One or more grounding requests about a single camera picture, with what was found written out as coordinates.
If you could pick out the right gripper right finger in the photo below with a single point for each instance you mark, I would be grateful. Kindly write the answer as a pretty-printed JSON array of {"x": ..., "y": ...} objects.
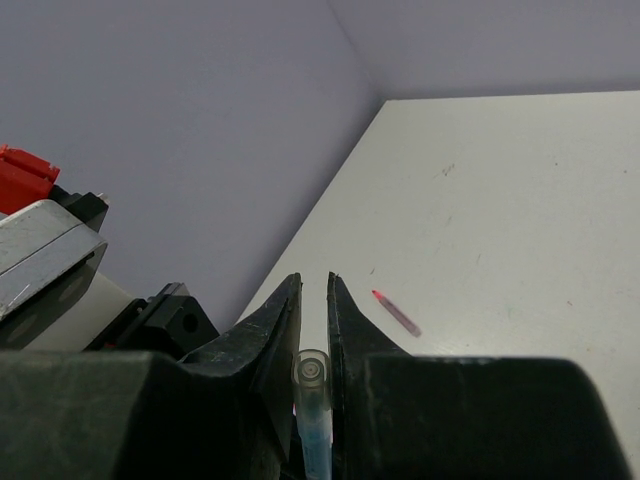
[{"x": 399, "y": 416}]

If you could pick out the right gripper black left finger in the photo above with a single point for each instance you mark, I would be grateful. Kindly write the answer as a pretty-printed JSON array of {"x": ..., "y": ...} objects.
[{"x": 224, "y": 411}]

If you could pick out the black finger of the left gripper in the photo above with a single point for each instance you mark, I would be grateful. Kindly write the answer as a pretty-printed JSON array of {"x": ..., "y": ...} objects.
[{"x": 171, "y": 322}]

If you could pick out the blue pen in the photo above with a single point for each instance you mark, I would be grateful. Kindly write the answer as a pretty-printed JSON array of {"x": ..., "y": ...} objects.
[{"x": 311, "y": 383}]

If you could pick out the red pen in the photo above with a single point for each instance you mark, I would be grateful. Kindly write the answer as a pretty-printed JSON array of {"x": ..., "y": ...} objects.
[{"x": 410, "y": 326}]

